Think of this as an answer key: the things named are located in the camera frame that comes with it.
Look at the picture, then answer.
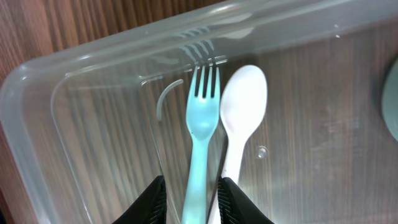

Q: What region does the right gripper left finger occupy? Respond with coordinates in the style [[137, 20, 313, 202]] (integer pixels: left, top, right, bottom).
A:
[[113, 175, 167, 224]]

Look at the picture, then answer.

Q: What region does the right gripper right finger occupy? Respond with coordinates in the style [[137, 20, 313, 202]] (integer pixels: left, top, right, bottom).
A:
[[217, 177, 274, 224]]

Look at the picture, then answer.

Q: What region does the light blue plastic fork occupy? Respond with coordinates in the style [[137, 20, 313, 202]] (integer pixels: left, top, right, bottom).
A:
[[182, 66, 221, 223]]

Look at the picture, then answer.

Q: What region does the white plastic spoon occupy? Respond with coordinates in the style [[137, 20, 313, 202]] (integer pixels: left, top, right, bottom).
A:
[[208, 65, 267, 224]]

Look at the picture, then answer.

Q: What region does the green plastic bowl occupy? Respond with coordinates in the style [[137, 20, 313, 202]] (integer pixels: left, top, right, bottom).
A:
[[381, 60, 398, 140]]

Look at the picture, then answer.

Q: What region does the clear plastic container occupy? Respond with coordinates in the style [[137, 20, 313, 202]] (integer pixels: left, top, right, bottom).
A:
[[1, 1, 397, 223]]

